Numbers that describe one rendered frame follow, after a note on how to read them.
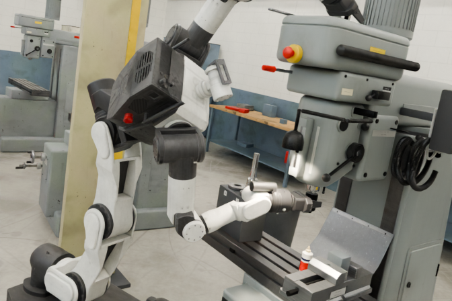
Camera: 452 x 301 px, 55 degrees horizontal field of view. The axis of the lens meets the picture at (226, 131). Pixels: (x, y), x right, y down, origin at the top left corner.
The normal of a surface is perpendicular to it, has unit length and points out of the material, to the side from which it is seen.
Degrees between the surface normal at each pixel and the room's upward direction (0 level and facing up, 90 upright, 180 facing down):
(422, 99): 90
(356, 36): 90
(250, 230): 90
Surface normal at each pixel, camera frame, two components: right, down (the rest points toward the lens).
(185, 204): 0.39, 0.32
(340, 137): 0.60, 0.22
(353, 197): -0.79, -0.03
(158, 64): 0.81, -0.32
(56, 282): -0.55, 0.05
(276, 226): 0.07, 0.24
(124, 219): 0.84, 0.05
